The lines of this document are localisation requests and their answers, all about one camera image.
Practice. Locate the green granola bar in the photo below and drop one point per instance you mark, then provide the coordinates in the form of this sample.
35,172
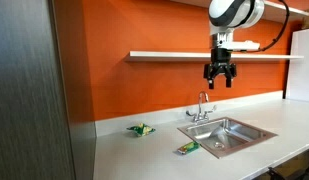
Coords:
188,147

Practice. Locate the long white wall shelf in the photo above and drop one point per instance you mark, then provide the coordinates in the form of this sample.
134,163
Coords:
167,56

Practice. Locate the white appliance side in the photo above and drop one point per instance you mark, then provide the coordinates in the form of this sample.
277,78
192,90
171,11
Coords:
302,66

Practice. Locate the chrome faucet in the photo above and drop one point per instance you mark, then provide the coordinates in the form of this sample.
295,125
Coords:
201,110

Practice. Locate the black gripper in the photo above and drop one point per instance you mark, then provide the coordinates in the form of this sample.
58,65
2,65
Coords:
221,56

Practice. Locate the stainless steel sink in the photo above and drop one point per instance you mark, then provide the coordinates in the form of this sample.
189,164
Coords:
227,135

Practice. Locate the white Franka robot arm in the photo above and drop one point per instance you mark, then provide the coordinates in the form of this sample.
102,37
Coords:
227,11

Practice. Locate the dark wood cabinet panel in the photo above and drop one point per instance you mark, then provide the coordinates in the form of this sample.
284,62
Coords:
30,100

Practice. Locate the green yellow snack bag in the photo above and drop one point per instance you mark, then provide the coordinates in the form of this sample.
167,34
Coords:
141,129

